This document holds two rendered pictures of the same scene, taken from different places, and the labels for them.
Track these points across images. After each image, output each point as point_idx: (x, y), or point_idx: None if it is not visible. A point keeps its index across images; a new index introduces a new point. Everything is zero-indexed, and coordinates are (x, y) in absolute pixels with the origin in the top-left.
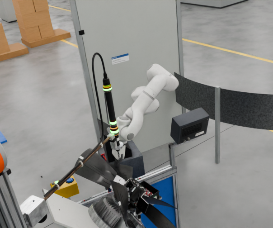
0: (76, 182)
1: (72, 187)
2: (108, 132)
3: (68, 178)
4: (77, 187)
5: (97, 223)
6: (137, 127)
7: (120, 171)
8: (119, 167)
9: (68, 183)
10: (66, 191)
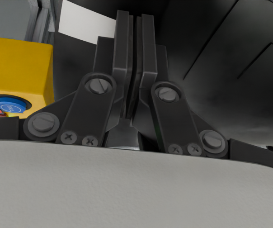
0: (41, 97)
1: (49, 91)
2: None
3: (4, 109)
4: (48, 74)
5: None
6: None
7: (268, 87)
8: (182, 39)
9: (33, 108)
10: (53, 98)
